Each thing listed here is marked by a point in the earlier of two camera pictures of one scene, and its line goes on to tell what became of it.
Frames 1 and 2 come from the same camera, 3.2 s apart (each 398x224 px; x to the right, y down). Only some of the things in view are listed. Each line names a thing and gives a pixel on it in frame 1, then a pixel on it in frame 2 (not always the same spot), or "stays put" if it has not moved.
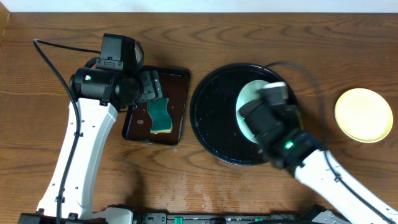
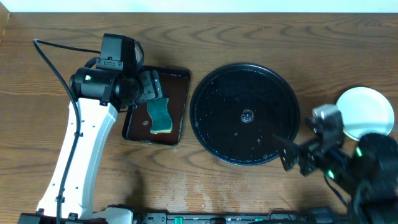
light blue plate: (247, 91) -> (365, 111)
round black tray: (213, 111) stays put
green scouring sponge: (161, 122) stays put
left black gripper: (149, 86) stays put
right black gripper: (293, 117) -> (311, 152)
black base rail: (299, 214) stays put
